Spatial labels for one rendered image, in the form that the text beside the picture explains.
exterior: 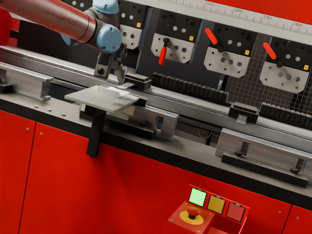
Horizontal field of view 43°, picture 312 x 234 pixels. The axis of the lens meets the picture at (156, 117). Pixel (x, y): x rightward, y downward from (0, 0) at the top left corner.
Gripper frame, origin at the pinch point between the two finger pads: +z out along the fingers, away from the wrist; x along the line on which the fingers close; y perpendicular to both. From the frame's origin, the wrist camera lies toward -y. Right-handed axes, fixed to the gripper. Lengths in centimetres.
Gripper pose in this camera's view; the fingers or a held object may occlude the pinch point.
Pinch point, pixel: (112, 81)
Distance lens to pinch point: 147.1
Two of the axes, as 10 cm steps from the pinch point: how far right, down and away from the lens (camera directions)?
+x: -9.4, -2.8, 2.0
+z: 0.0, 5.9, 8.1
